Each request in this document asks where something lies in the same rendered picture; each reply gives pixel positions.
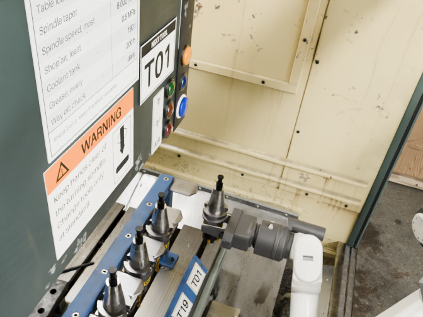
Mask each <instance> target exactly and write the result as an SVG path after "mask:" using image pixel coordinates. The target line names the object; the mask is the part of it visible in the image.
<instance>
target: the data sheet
mask: <svg viewBox="0 0 423 317"><path fill-rule="evenodd" d="M25 9H26V17H27V22H28V30H29V35H30V43H31V51H32V56H33V64H34V69H35V77H36V82H37V90H38V98H39V103H40V111H41V116H42V125H43V132H44V137H45V146H46V150H47V158H48V163H50V162H51V161H52V160H54V159H55V158H56V157H57V156H58V155H59V154H60V153H61V152H62V151H63V150H64V149H65V148H67V147H68V146H69V145H70V144H71V143H72V142H73V141H74V140H75V139H76V138H77V137H78V136H79V135H80V134H81V133H82V132H83V131H84V130H85V129H86V128H87V127H88V126H89V125H90V124H91V123H93V122H94V121H95V120H96V119H97V118H98V117H99V116H100V115H101V114H102V113H103V112H104V111H106V110H107V109H108V108H109V107H110V106H111V105H112V104H113V103H114V102H115V101H116V100H117V99H118V98H119V97H120V96H121V95H122V94H123V93H124V92H125V91H126V90H127V89H128V88H129V87H130V86H132V85H133V84H134V83H135V82H136V81H137V80H138V71H139V14H140V0H25Z"/></svg>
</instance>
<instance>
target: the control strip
mask: <svg viewBox="0 0 423 317"><path fill-rule="evenodd" d="M194 8H195V0H182V5H181V22H180V32H179V49H178V66H177V75H176V93H175V103H174V102H173V100H171V99H170V100H168V102H167V104H166V106H165V109H164V117H165V119H167V121H166V123H165V125H164V129H163V137H164V138H168V137H169V136H166V131H167V127H168V125H169V123H172V120H168V119H169V118H170V117H168V116H167V111H168V108H169V105H170V104H171V103H173V105H174V121H173V130H172V131H173V132H174V131H175V129H176V128H177V127H178V126H179V124H180V123H181V122H182V120H183V119H184V117H185V115H184V116H183V117H180V116H179V115H178V111H179V105H180V102H181V100H182V98H183V97H186V96H187V88H188V83H187V84H186V87H185V88H184V89H182V87H181V86H182V81H183V78H184V76H187V79H188V74H189V64H188V65H184V64H183V56H184V51H185V49H186V48H187V47H191V38H192V30H193V16H194ZM172 82H174V83H175V80H174V79H173V78H171V79H169V80H168V82H167V85H166V90H165V97H166V98H167V99H169V98H171V97H172V96H169V87H170V85H171V83H172Z"/></svg>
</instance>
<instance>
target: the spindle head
mask: <svg viewBox="0 0 423 317"><path fill-rule="evenodd" d="M175 17H177V19H176V39H175V49H174V68H173V71H172V72H171V73H170V74H169V75H168V76H167V77H166V79H165V80H164V81H163V82H162V83H161V84H160V85H159V86H158V87H157V88H156V89H155V91H154V92H153V93H152V94H151V95H150V96H149V97H148V98H147V99H146V100H145V101H144V102H143V103H142V104H141V105H140V106H139V71H138V80H137V81H136V82H135V83H134V84H133V85H132V86H130V87H129V88H128V89H127V90H126V91H125V92H124V93H123V94H122V95H121V96H120V97H119V98H118V99H117V100H116V101H115V102H114V103H113V104H112V105H111V106H110V107H109V108H108V109H107V110H106V111H104V112H103V113H102V114H101V115H100V116H99V117H98V118H97V119H96V120H95V121H94V122H93V123H91V124H90V125H89V126H88V127H87V128H86V129H85V130H84V131H83V132H82V133H81V134H80V135H79V136H78V137H77V138H76V139H75V140H74V141H73V142H72V143H71V144H70V145H69V146H68V147H67V148H65V149H64V150H63V151H62V152H61V153H60V154H59V155H58V156H57V157H56V158H55V159H54V160H52V161H51V162H50V163H48V158H47V150H46V146H45V137H44V132H43V125H42V116H41V111H40V103H39V98H38V90H37V82H36V77H35V69H34V64H33V56H32V51H31V43H30V35H29V30H28V22H27V17H26V9H25V0H0V317H29V315H30V314H31V313H32V311H33V310H34V309H35V308H36V306H37V305H38V303H39V302H40V301H41V300H42V298H43V297H44V295H46V293H47V292H48V290H49V289H50V288H51V286H52V285H53V284H54V282H55V281H56V280H57V279H58V277H59V276H60V274H61V273H62V272H63V271H64V269H65V268H66V267H67V265H68V264H69V263H70V261H71V260H72V259H73V258H74V256H75V255H76V253H77V252H78V251H79V249H80V248H81V247H82V246H83V245H84V243H85V242H86V240H87V239H88V238H89V236H90V235H91V233H92V232H93V231H94V230H95V229H96V227H97V226H98V225H99V223H100V222H101V220H102V219H103V218H104V217H105V215H106V214H107V212H108V211H109V210H110V209H111V207H112V206H113V205H114V204H115V202H116V201H117V199H118V198H119V197H120V196H121V194H122V193H123V192H124V190H125V189H126V188H127V186H128V185H129V183H131V181H132V180H133V178H134V177H135V176H136V175H137V173H138V172H139V170H140V169H141V168H142V167H143V165H144V164H145V163H146V161H147V160H148V159H149V157H150V156H151V149H152V112H153V98H154V97H155V96H156V95H157V93H158V92H159V91H160V90H161V89H162V88H163V87H164V100H163V114H162V138H161V141H163V139H164V137H163V129H164V125H165V123H166V121H167V119H165V117H164V109H165V106H166V104H167V102H168V100H170V99H171V100H173V102H174V103H175V93H176V75H177V66H178V45H179V27H180V17H181V0H140V14H139V55H140V46H141V45H142V44H143V43H145V42H146V41H147V40H148V39H149V38H150V37H152V36H153V35H155V34H156V33H157V32H158V31H159V30H160V29H161V28H163V27H164V26H165V25H167V24H168V22H170V21H171V20H172V19H174V18H175ZM171 78H173V79H174V80H175V91H174V93H173V95H172V97H171V98H169V99H167V98H166V97H165V90H166V85H167V82H168V80H169V79H171ZM131 88H133V166H132V168H131V169H130V170H129V171H128V172H127V174H126V175H125V176H124V178H123V179H122V180H121V181H120V183H119V184H118V185H117V186H116V187H115V189H114V190H113V192H112V193H111V194H110V195H109V196H108V198H107V199H106V200H105V202H104V203H103V204H102V205H101V207H100V208H99V209H98V210H97V212H96V213H95V214H94V215H93V217H92V218H91V219H90V220H89V222H88V223H87V224H86V226H85V227H84V228H83V229H82V230H81V232H80V233H79V234H78V236H77V237H76V238H75V239H74V241H73V242H72V243H71V244H70V246H69V247H68V248H67V250H66V251H65V252H64V253H63V254H62V256H61V257H60V258H59V259H58V260H57V256H56V252H55V244H54V237H53V232H52V225H51V220H50V213H49V208H48V201H47V193H46V188H45V181H44V176H43V173H44V172H45V171H46V170H47V169H48V168H49V167H50V166H51V165H52V164H53V163H54V162H56V161H57V160H58V159H59V158H60V157H61V156H62V155H63V154H64V153H65V152H66V151H67V150H68V149H69V148H70V147H71V146H73V144H75V142H76V141H78V139H80V137H82V136H83V134H85V132H87V131H88V130H89V129H90V128H91V127H92V126H93V125H94V124H95V123H96V122H97V121H98V120H99V119H100V118H101V117H102V116H103V115H104V114H106V113H107V112H108V111H109V110H110V109H111V108H112V107H113V106H114V105H115V104H116V103H117V102H118V101H119V100H120V99H121V98H122V97H123V96H124V95H125V94H126V93H127V92H128V91H129V90H130V89H131ZM168 120H172V126H173V121H174V111H173V113H172V115H171V117H170V118H169V119H168Z"/></svg>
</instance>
